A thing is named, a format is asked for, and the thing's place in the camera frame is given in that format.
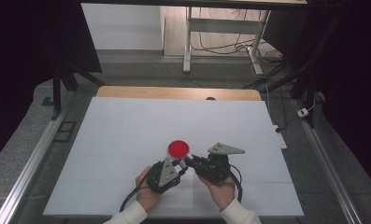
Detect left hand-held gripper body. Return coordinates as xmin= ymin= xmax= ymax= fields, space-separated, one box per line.
xmin=146 ymin=157 xmax=182 ymax=194

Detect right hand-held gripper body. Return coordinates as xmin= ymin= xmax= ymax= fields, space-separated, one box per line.
xmin=192 ymin=142 xmax=246 ymax=185

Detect blue and white stamp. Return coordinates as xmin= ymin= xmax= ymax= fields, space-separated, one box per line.
xmin=178 ymin=152 xmax=194 ymax=170

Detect red round ink dish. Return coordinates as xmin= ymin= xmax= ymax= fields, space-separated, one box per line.
xmin=167 ymin=139 xmax=191 ymax=161

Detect person's right hand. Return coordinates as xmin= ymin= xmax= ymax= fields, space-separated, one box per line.
xmin=198 ymin=175 xmax=237 ymax=212

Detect person's left hand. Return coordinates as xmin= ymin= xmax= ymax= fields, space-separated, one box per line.
xmin=135 ymin=166 xmax=163 ymax=213

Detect wooden table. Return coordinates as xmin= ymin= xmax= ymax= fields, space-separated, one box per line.
xmin=95 ymin=85 xmax=263 ymax=102

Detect small white adapter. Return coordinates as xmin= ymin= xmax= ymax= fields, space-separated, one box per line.
xmin=297 ymin=106 xmax=310 ymax=119

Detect black floor plate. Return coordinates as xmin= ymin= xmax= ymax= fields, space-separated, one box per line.
xmin=53 ymin=120 xmax=78 ymax=144

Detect black tripod stand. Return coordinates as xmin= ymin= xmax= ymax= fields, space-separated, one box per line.
xmin=50 ymin=62 xmax=107 ymax=121

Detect dark curtain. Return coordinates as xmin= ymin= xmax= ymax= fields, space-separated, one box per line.
xmin=264 ymin=0 xmax=371 ymax=194
xmin=0 ymin=0 xmax=103 ymax=169

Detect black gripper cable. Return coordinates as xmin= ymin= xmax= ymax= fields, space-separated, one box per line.
xmin=119 ymin=182 xmax=150 ymax=213
xmin=229 ymin=163 xmax=244 ymax=203

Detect aluminium floor rail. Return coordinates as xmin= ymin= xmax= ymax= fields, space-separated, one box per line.
xmin=0 ymin=90 xmax=77 ymax=224
xmin=293 ymin=99 xmax=364 ymax=224

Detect loose floor cables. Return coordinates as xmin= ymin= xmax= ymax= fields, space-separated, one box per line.
xmin=191 ymin=7 xmax=284 ymax=63

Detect white metal desk frame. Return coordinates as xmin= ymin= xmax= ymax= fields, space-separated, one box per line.
xmin=182 ymin=6 xmax=272 ymax=76

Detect white wall panel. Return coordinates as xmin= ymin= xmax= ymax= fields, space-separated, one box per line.
xmin=80 ymin=3 xmax=164 ymax=50

